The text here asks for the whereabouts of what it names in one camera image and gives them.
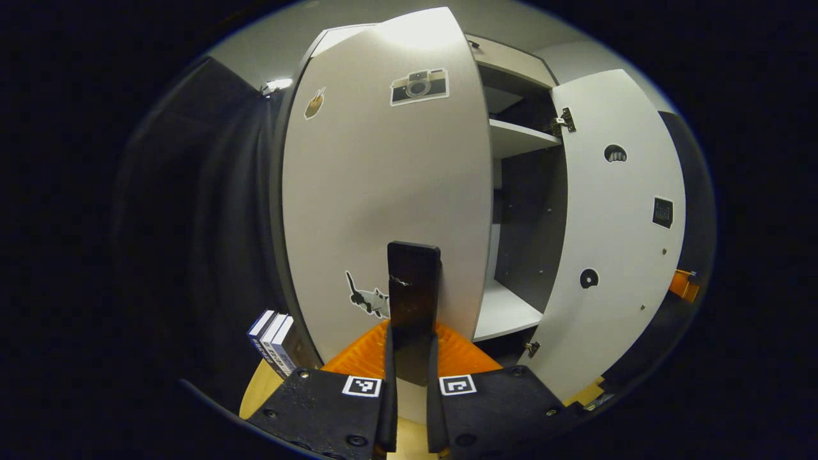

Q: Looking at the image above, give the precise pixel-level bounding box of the white cabinet bottom board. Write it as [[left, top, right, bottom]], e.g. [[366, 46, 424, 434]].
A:
[[473, 278, 544, 342]]

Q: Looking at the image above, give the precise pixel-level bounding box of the white cabinet door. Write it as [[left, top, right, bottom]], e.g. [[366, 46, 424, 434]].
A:
[[527, 69, 688, 403], [281, 6, 494, 384]]

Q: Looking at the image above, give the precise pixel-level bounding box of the black backdrop cloth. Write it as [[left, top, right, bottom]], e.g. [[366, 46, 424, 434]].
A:
[[658, 112, 715, 288], [112, 57, 314, 410]]

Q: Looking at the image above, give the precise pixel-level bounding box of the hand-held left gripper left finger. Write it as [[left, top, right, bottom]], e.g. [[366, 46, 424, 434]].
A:
[[246, 319, 398, 460]]

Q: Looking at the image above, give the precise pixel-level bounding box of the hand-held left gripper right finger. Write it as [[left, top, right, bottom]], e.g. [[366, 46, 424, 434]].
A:
[[426, 323, 579, 460]]

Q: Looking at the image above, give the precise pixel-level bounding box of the black door handle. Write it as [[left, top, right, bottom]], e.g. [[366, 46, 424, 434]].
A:
[[387, 241, 442, 387]]

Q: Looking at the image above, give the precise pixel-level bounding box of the grey double-door shoe cabinet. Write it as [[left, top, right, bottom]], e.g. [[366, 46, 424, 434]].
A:
[[268, 24, 569, 384]]

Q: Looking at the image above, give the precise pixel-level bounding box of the white cabinet shelf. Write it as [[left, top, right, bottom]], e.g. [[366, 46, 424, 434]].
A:
[[489, 118, 563, 160]]

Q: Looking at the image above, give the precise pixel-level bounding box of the white cabinet drawer front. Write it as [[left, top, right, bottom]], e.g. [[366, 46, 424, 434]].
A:
[[310, 24, 557, 90]]

